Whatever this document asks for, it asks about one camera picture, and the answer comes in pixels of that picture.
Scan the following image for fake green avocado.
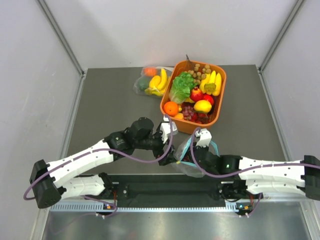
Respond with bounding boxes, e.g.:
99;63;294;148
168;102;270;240
137;76;151;91

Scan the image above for fake strawberries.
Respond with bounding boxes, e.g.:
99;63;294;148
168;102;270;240
194;113;212;125

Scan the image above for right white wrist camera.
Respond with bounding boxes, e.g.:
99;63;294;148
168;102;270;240
195;128;212;148

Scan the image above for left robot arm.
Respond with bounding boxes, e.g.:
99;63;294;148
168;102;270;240
27;116;178;209

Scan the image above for fake red pepper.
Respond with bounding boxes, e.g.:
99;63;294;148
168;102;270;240
203;94;214;106

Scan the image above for fake brown longan bunch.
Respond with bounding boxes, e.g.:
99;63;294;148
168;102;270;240
182;55;212;85

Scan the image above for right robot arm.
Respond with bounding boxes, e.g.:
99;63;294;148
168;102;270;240
190;146;320;201

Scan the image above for orange plastic bin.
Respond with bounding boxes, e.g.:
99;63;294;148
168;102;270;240
160;60;227;134

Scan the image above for fake banana bunch in bin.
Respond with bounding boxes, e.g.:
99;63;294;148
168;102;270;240
199;70;222;97

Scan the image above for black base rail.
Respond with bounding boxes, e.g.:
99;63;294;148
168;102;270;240
109;174;250;208

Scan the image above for clear zip top bag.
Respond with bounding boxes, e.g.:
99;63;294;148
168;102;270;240
172;132;220;178

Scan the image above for fake red apple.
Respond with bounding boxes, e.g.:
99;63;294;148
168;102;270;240
189;87;204;102

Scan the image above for fake orange tangerine in bag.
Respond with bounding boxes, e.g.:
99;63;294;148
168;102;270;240
143;67;158;77

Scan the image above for fake yellow lemon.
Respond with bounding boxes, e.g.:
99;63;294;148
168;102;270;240
193;99;212;114

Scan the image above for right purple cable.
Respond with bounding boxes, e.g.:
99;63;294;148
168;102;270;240
189;126;320;179

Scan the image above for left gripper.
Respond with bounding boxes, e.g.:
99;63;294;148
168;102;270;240
134;127;177;165

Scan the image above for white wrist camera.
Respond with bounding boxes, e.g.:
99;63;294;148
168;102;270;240
159;114;178;144
195;128;212;148

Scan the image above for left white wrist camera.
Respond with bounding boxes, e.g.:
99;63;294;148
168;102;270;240
159;114;178;144

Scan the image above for fake purple grapes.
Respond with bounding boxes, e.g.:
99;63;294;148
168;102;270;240
181;105;198;122

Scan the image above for fake banana bunch in bag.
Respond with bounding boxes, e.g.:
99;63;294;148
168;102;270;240
144;67;169;97

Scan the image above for fake green lettuce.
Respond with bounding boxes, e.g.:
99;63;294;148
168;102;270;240
169;72;197;104

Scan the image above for clear zip bag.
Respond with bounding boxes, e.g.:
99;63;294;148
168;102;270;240
133;66;174;98
172;132;220;178

